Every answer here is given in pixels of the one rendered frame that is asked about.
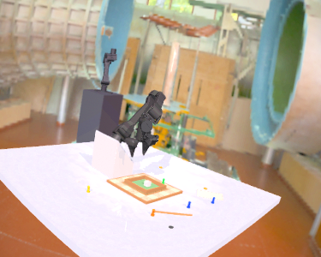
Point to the white die with black pips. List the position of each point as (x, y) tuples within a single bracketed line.
[(147, 183)]

